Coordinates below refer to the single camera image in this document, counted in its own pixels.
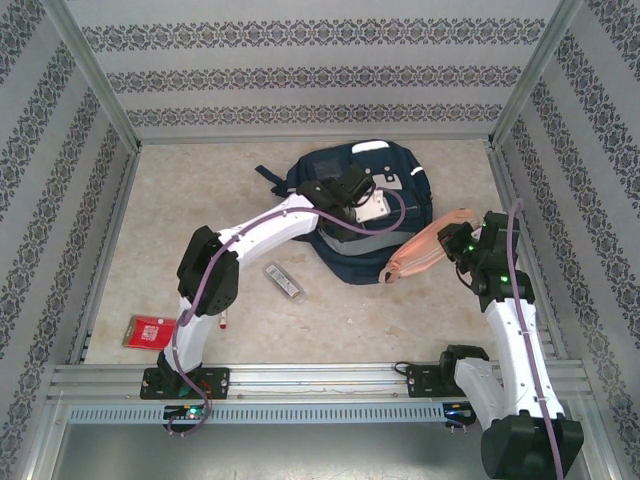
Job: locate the pink pencil case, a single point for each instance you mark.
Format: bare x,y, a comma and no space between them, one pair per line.
425,245

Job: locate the navy blue backpack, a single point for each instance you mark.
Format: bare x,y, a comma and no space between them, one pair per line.
350,265

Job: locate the clear plastic supply box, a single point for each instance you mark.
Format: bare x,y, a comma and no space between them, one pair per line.
284,282

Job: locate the red white marker pen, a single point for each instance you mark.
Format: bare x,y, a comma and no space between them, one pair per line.
223,322

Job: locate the red card packet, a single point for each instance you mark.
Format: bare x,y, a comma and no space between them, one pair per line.
150,332

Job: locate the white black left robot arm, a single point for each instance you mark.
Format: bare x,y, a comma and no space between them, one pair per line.
210,270

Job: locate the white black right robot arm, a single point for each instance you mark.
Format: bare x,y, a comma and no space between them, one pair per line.
510,350

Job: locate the right controller board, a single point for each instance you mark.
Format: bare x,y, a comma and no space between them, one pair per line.
460,414

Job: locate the controller board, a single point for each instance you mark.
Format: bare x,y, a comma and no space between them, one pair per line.
192,412
460,414

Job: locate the grey metal panel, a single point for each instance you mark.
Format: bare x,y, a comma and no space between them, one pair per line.
320,455

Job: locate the left controller board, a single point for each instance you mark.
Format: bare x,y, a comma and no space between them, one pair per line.
192,412

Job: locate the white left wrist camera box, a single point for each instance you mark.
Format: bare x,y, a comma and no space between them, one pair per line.
372,209

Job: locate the right aluminium side rail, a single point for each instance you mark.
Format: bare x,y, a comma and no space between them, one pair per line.
504,170

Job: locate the aluminium side rail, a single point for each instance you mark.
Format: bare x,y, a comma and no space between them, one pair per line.
504,170
107,250

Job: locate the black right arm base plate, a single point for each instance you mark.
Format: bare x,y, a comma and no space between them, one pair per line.
422,382

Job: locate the aluminium back rail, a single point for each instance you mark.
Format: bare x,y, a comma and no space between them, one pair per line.
200,139

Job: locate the right aluminium frame post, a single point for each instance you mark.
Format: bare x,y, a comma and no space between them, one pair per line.
537,67

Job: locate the aluminium frame post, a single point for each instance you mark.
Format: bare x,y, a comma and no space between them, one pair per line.
537,67
91,67

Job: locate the aluminium mounting rail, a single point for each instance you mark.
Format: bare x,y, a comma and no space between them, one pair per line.
320,375

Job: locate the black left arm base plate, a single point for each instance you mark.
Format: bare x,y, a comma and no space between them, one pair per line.
217,382

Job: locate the left aluminium side rail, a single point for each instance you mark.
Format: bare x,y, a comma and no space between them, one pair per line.
107,250

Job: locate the left aluminium frame post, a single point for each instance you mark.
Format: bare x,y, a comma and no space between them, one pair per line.
91,67

